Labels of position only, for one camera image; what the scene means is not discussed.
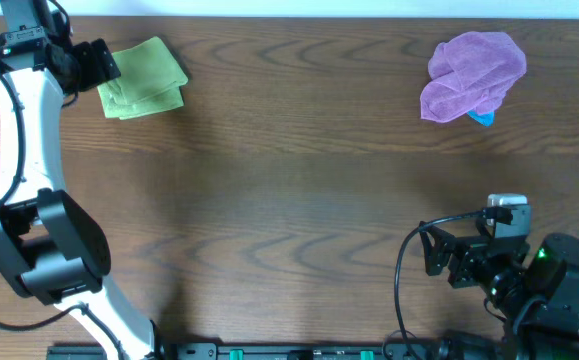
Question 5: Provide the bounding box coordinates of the purple cloth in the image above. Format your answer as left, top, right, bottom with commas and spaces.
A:
420, 31, 527, 123

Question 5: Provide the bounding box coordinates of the green microfiber cloth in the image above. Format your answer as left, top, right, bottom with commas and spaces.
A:
98, 37, 188, 107

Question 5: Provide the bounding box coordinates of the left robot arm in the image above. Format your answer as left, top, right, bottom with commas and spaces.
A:
0, 25, 166, 359

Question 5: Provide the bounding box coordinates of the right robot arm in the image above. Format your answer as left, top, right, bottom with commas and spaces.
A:
420, 204, 579, 359

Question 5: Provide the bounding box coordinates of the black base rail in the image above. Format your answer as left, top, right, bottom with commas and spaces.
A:
45, 343, 436, 360

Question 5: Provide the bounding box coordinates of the folded green cloth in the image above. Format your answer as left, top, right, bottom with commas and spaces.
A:
97, 75, 188, 120

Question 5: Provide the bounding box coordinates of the blue cloth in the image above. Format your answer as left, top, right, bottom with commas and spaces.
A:
467, 111, 495, 127

